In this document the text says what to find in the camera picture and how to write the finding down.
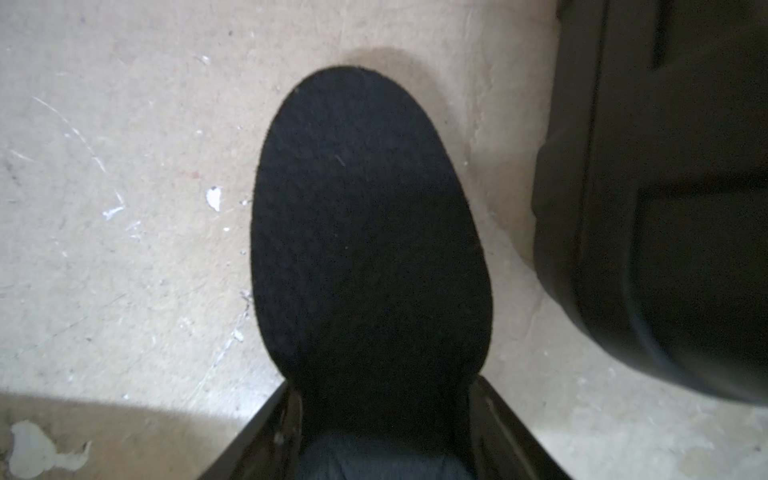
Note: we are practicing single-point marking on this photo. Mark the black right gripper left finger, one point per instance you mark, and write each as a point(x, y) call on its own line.
point(268, 447)

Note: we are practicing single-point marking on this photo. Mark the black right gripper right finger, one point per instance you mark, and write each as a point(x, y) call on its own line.
point(502, 446)

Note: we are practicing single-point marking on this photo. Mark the black insole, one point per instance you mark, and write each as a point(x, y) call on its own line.
point(371, 289)

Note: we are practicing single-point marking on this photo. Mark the black plastic tool case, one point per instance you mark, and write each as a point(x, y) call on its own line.
point(650, 190)

